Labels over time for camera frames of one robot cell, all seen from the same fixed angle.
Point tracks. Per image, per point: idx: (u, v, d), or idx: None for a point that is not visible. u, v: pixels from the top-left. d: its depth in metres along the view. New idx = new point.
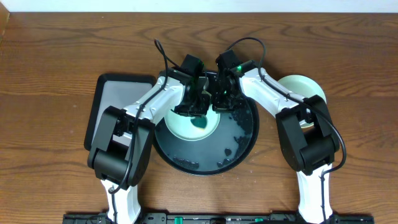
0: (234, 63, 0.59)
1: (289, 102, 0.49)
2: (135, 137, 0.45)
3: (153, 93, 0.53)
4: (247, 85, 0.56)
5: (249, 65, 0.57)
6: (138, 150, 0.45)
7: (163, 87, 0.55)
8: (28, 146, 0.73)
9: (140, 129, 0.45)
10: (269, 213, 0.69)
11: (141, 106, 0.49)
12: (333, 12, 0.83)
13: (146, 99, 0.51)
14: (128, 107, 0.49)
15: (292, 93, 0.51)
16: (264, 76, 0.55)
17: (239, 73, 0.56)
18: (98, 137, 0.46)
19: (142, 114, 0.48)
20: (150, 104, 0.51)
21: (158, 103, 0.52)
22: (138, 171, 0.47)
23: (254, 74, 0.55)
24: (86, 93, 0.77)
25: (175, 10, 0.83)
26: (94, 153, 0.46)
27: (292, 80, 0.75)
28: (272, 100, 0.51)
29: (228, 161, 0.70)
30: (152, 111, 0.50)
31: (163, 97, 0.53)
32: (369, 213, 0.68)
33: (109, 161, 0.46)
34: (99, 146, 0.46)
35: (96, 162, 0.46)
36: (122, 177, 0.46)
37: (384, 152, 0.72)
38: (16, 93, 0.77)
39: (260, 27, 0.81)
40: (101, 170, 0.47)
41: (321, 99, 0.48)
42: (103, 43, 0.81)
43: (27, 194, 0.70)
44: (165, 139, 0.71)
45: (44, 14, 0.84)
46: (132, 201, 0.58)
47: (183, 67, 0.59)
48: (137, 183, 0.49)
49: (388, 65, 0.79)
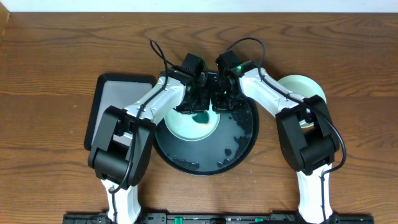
0: (234, 63, 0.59)
1: (288, 102, 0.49)
2: (135, 137, 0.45)
3: (154, 93, 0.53)
4: (246, 85, 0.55)
5: (250, 65, 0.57)
6: (139, 150, 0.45)
7: (163, 87, 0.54)
8: (27, 146, 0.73)
9: (140, 129, 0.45)
10: (269, 213, 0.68)
11: (142, 106, 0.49)
12: (333, 12, 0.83)
13: (146, 99, 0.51)
14: (129, 107, 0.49)
15: (292, 93, 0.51)
16: (264, 76, 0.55)
17: (240, 73, 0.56)
18: (99, 137, 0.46)
19: (142, 114, 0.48)
20: (150, 104, 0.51)
21: (158, 103, 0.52)
22: (139, 172, 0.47)
23: (254, 74, 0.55)
24: (86, 93, 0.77)
25: (174, 10, 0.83)
26: (94, 153, 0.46)
27: (291, 81, 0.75)
28: (271, 101, 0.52)
29: (228, 162, 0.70)
30: (153, 111, 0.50)
31: (163, 97, 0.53)
32: (369, 214, 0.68)
33: (109, 160, 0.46)
34: (99, 145, 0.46)
35: (96, 162, 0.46)
36: (122, 177, 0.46)
37: (385, 152, 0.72)
38: (17, 93, 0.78)
39: (259, 27, 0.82)
40: (101, 170, 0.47)
41: (321, 99, 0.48)
42: (104, 43, 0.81)
43: (27, 194, 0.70)
44: (166, 139, 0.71)
45: (45, 14, 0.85)
46: (132, 201, 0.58)
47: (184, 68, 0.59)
48: (137, 183, 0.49)
49: (388, 65, 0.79)
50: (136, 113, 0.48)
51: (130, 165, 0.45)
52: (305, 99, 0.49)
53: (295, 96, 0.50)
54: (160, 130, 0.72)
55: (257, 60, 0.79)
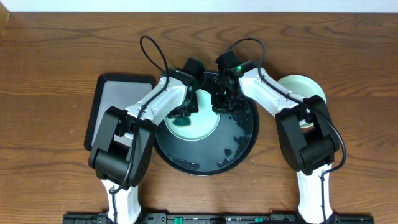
0: (234, 63, 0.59)
1: (288, 102, 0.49)
2: (136, 139, 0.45)
3: (155, 94, 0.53)
4: (245, 84, 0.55)
5: (251, 65, 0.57)
6: (139, 151, 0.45)
7: (165, 88, 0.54)
8: (27, 146, 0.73)
9: (141, 130, 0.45)
10: (269, 212, 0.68)
11: (143, 106, 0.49)
12: (333, 12, 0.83)
13: (147, 99, 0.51)
14: (130, 107, 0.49)
15: (292, 93, 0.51)
16: (264, 76, 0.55)
17: (240, 73, 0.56)
18: (100, 138, 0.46)
19: (143, 114, 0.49)
20: (152, 104, 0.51)
21: (159, 104, 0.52)
22: (140, 172, 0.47)
23: (253, 73, 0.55)
24: (86, 93, 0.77)
25: (174, 11, 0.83)
26: (95, 153, 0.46)
27: (291, 81, 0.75)
28: (270, 101, 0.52)
29: (228, 162, 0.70)
30: (153, 112, 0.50)
31: (165, 98, 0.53)
32: (369, 213, 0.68)
33: (111, 161, 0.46)
34: (99, 146, 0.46)
35: (97, 162, 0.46)
36: (123, 178, 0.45)
37: (385, 152, 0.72)
38: (17, 93, 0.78)
39: (259, 27, 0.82)
40: (102, 170, 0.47)
41: (321, 99, 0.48)
42: (104, 44, 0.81)
43: (27, 194, 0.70)
44: (166, 139, 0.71)
45: (44, 14, 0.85)
46: (132, 201, 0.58)
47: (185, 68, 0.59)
48: (137, 184, 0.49)
49: (388, 65, 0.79)
50: (137, 114, 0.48)
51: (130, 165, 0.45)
52: (305, 99, 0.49)
53: (295, 96, 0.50)
54: (160, 130, 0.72)
55: (257, 60, 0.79)
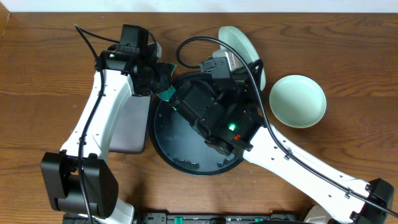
0: (208, 108, 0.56)
1: (352, 201, 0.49)
2: (84, 179, 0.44)
3: (94, 106, 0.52)
4: (260, 155, 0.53)
5: (246, 118, 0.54)
6: (96, 190, 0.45)
7: (101, 93, 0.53)
8: (26, 146, 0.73)
9: (86, 170, 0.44)
10: (269, 213, 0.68)
11: (81, 139, 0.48)
12: (334, 12, 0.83)
13: (84, 126, 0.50)
14: (68, 145, 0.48)
15: (349, 183, 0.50)
16: (290, 151, 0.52)
17: (246, 144, 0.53)
18: (50, 189, 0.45)
19: (84, 148, 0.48)
20: (88, 131, 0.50)
21: (98, 116, 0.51)
22: (107, 203, 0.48)
23: (268, 142, 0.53)
24: (86, 93, 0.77)
25: (175, 11, 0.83)
26: (55, 201, 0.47)
27: (297, 82, 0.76)
28: (321, 195, 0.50)
29: (228, 162, 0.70)
30: (96, 137, 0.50)
31: (104, 106, 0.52)
32: None
33: (72, 203, 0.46)
34: (55, 195, 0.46)
35: (61, 208, 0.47)
36: (95, 211, 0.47)
37: (385, 152, 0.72)
38: (17, 93, 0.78)
39: (259, 27, 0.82)
40: (68, 211, 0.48)
41: (386, 190, 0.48)
42: (104, 43, 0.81)
43: (27, 194, 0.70)
44: (166, 144, 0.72)
45: (43, 14, 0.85)
46: (119, 211, 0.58)
47: (124, 43, 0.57)
48: (113, 207, 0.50)
49: (387, 65, 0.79)
50: (77, 150, 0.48)
51: (96, 201, 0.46)
52: (370, 192, 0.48)
53: (356, 188, 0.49)
54: (161, 130, 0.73)
55: None
